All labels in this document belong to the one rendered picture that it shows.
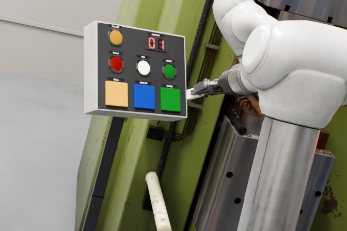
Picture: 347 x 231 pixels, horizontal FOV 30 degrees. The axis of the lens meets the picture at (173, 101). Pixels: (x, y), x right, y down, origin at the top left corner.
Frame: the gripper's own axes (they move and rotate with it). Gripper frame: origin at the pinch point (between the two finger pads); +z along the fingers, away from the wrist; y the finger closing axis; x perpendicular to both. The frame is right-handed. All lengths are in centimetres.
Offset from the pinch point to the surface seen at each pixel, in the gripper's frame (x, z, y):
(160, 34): 21.5, 13.1, -3.2
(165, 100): -0.3, 12.4, -2.3
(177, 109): -2.9, 12.4, 2.5
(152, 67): 10.0, 13.1, -6.5
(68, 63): 105, 360, 135
